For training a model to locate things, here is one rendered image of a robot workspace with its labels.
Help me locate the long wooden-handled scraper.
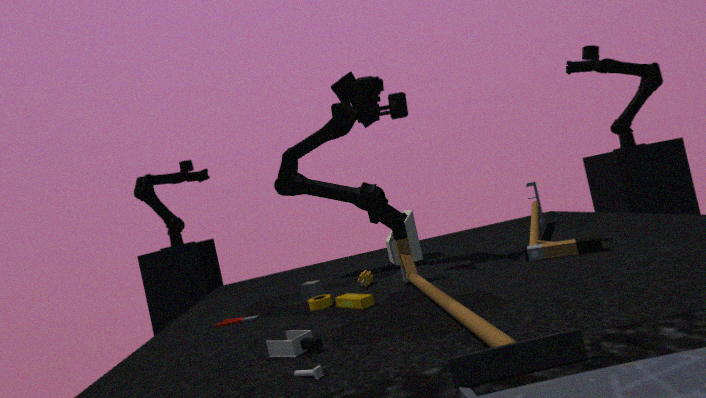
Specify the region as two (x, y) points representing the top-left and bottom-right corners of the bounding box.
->
(390, 218), (587, 388)

